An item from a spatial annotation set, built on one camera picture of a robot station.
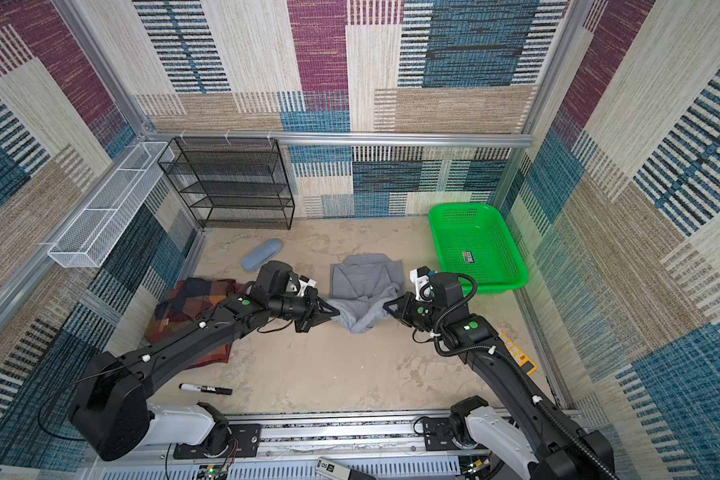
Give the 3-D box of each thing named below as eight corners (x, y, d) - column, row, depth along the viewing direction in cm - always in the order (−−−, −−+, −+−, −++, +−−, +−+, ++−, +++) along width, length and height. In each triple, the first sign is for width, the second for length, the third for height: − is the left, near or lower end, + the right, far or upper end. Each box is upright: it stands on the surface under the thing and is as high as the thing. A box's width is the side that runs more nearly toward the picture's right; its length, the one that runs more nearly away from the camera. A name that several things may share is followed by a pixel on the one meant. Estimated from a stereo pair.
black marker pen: (181, 389, 83) (178, 387, 82) (184, 384, 84) (180, 382, 83) (231, 395, 82) (228, 393, 81) (233, 389, 83) (230, 387, 82)
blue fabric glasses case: (240, 264, 110) (237, 260, 108) (277, 241, 117) (275, 236, 115) (248, 273, 108) (246, 269, 105) (285, 249, 115) (284, 244, 113)
